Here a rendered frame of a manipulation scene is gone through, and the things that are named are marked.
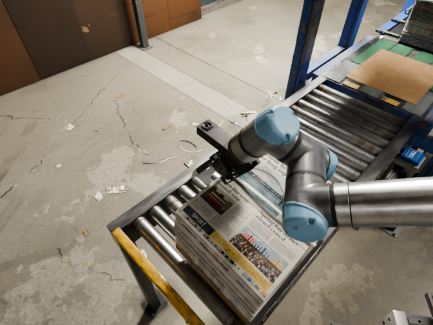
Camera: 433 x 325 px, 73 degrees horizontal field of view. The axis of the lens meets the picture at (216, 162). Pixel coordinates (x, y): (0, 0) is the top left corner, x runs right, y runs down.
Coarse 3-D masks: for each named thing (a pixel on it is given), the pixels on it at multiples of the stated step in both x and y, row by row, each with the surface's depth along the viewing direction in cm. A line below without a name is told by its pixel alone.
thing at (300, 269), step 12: (408, 120) 136; (420, 120) 136; (408, 132) 130; (396, 144) 125; (384, 156) 120; (396, 156) 133; (372, 168) 115; (384, 168) 116; (360, 180) 111; (372, 180) 111; (336, 228) 99; (324, 240) 94; (312, 252) 91; (300, 264) 89; (300, 276) 95; (288, 288) 86; (276, 300) 82; (264, 312) 79; (240, 324) 77; (252, 324) 77
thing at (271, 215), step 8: (240, 176) 79; (232, 184) 77; (240, 184) 77; (256, 184) 78; (240, 192) 76; (248, 192) 76; (264, 192) 77; (248, 200) 75; (256, 200) 75; (272, 200) 75; (256, 208) 73; (264, 208) 74; (272, 208) 74; (280, 208) 74; (272, 216) 73; (280, 216) 73; (280, 224) 71; (304, 248) 68; (304, 256) 79; (296, 264) 77
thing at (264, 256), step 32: (224, 192) 75; (192, 224) 69; (224, 224) 70; (256, 224) 71; (192, 256) 78; (224, 256) 65; (256, 256) 65; (288, 256) 66; (224, 288) 73; (256, 288) 61
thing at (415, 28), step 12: (420, 0) 173; (432, 0) 170; (420, 12) 176; (432, 12) 172; (408, 24) 184; (420, 24) 179; (432, 24) 175; (408, 36) 187; (420, 36) 183; (432, 36) 178; (432, 48) 181
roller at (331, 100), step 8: (320, 96) 151; (328, 96) 149; (336, 104) 146; (344, 104) 144; (352, 112) 142; (360, 112) 140; (368, 120) 138; (376, 120) 136; (384, 120) 136; (384, 128) 135; (392, 128) 133; (400, 128) 133
